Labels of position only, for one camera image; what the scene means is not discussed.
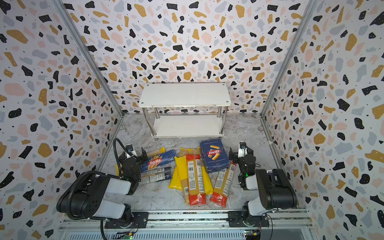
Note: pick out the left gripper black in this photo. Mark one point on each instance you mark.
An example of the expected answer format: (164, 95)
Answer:
(140, 160)

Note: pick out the blue Barilla spaghetti box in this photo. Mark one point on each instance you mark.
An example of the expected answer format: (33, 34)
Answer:
(158, 161)

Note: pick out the blue Barilla penne box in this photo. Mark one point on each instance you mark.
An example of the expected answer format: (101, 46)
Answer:
(214, 156)

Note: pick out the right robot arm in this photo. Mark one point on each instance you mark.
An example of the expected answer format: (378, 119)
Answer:
(275, 190)

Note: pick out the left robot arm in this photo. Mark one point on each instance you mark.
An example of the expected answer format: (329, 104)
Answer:
(85, 198)

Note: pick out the white two-tier shelf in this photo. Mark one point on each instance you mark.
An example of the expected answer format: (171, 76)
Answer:
(185, 95)

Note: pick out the red-end spaghetti bag right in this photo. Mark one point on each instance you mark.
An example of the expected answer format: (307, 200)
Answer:
(222, 186)

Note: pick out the red-end spaghetti bag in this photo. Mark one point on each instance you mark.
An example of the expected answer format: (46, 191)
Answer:
(222, 186)
(196, 182)

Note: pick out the clear blue-end spaghetti bag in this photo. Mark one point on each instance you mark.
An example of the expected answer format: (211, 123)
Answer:
(156, 175)

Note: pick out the yellow spaghetti bag left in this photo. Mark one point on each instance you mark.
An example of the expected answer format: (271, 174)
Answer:
(156, 152)

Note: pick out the yellow spaghetti bag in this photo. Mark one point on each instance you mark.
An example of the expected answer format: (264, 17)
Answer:
(156, 152)
(183, 152)
(176, 184)

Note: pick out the yellow spaghetti bag behind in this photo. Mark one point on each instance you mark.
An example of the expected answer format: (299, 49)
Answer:
(183, 152)

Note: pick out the red-end spaghetti bag centre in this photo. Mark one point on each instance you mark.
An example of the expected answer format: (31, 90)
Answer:
(196, 182)

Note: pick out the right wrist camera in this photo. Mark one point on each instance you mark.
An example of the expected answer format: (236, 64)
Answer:
(242, 149)

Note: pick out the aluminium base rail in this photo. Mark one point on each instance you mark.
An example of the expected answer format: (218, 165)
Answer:
(293, 224)

